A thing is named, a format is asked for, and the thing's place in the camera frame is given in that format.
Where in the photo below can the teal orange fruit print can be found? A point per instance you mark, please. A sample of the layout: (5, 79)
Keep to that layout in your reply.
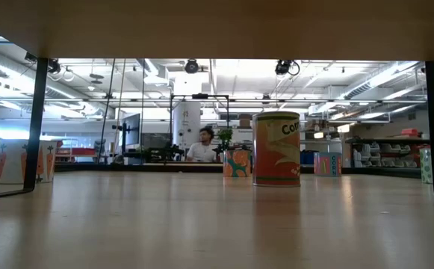
(237, 164)

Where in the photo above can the large orange corn can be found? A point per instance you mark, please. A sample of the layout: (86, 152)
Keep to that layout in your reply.
(276, 153)

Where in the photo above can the pink corn can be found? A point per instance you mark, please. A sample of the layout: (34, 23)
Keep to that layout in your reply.
(326, 164)

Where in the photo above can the white carrot print can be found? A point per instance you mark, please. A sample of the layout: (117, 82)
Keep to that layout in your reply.
(11, 160)

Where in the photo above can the black background robot arm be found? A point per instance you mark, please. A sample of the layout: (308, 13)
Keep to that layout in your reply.
(164, 153)

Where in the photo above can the light wooden shelf board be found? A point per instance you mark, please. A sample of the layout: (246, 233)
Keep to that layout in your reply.
(216, 30)

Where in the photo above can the potted green plant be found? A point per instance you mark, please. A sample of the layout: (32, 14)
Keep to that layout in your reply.
(225, 135)

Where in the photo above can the person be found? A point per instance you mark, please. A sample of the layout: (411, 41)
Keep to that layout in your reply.
(201, 151)

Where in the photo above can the brown cardboard box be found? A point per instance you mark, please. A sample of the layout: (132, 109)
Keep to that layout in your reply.
(245, 120)

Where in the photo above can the white cylindrical column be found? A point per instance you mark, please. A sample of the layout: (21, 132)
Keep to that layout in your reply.
(186, 123)

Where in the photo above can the round black ceiling device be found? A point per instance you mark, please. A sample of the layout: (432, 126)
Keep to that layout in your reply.
(191, 66)

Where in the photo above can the black computer monitor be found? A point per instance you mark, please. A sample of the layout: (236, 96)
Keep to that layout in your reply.
(132, 129)

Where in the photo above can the blue storage bins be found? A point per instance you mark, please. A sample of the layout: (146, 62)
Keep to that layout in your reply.
(307, 157)

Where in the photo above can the red utility cart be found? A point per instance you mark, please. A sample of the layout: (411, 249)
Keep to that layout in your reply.
(74, 151)

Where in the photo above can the storage rack with bins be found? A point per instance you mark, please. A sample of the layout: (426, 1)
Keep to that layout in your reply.
(384, 153)

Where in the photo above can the black overhead device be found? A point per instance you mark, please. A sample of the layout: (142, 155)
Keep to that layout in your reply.
(54, 66)

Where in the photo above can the red box on rack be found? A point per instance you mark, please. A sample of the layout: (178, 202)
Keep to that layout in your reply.
(410, 132)

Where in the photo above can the black metal gantry frame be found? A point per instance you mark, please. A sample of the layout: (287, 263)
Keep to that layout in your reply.
(199, 96)

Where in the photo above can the black table edge rail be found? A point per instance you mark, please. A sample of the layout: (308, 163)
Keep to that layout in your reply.
(145, 168)

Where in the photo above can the small black security camera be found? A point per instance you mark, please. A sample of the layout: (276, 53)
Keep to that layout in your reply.
(30, 57)

